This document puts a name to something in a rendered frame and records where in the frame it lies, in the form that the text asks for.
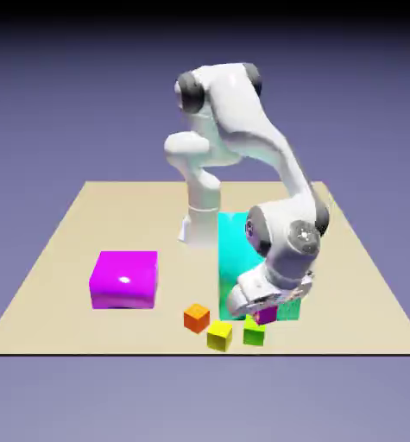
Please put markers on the small green cube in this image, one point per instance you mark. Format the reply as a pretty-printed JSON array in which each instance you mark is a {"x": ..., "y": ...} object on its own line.
[{"x": 254, "y": 334}]

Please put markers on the small purple cube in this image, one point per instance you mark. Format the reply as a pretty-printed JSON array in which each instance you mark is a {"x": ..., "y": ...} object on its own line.
[{"x": 267, "y": 314}]

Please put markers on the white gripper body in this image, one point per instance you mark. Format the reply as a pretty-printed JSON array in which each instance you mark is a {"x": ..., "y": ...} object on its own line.
[{"x": 256, "y": 288}]

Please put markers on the small yellow cube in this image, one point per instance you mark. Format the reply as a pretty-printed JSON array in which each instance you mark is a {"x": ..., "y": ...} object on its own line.
[{"x": 219, "y": 335}]

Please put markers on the small orange cube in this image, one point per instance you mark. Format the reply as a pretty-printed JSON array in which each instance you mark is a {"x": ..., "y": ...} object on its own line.
[{"x": 196, "y": 318}]

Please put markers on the large cyan box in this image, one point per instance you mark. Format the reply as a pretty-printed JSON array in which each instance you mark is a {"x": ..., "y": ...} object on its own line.
[{"x": 234, "y": 255}]

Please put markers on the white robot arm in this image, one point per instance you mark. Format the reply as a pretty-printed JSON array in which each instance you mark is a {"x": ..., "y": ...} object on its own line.
[{"x": 239, "y": 114}]

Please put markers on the large magenta box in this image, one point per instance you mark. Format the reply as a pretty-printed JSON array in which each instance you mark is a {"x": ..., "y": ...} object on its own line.
[{"x": 123, "y": 279}]

